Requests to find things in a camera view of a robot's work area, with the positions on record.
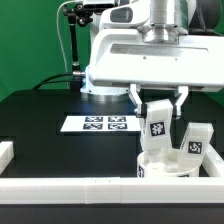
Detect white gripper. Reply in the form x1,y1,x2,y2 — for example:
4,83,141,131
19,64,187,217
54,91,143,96
88,29,224,119

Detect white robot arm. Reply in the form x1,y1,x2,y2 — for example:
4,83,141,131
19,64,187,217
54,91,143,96
87,0,224,118

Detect white marker base plate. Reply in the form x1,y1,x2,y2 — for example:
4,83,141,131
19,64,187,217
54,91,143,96
61,115,140,133

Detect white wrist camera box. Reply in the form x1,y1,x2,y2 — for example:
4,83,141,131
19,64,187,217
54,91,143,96
99,0,151,30

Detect black cables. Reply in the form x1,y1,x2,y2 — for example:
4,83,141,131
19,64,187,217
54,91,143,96
31,73,75,91

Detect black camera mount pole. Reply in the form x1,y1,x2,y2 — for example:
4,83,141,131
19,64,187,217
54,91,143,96
63,3,93,92

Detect white U-shaped fence wall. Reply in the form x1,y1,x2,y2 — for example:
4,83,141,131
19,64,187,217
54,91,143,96
0,148,224,204

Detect white cable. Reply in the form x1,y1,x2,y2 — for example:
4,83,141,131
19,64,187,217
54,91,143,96
55,0,81,74

